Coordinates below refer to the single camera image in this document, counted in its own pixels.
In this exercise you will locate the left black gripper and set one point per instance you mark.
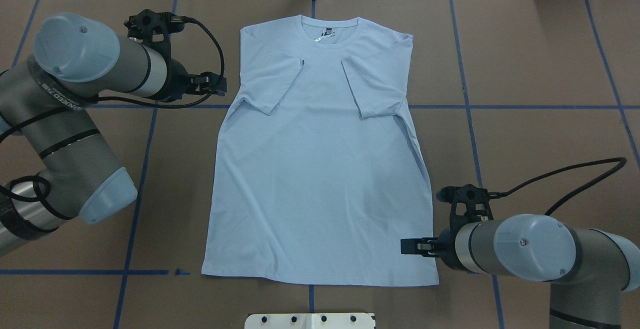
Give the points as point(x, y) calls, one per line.
point(177, 82)

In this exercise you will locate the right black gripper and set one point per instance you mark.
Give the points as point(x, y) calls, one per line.
point(446, 249)

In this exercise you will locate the light blue t-shirt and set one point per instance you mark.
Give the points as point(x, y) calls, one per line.
point(319, 173)

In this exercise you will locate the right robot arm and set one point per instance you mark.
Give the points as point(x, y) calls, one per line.
point(588, 269)

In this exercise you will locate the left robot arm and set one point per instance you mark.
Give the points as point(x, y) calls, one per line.
point(79, 62)

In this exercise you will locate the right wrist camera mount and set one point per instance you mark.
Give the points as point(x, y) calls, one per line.
point(468, 204)

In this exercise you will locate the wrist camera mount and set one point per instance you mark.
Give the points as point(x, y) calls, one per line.
point(468, 204)
point(154, 29)

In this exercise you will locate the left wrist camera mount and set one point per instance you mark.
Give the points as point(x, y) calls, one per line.
point(154, 29)

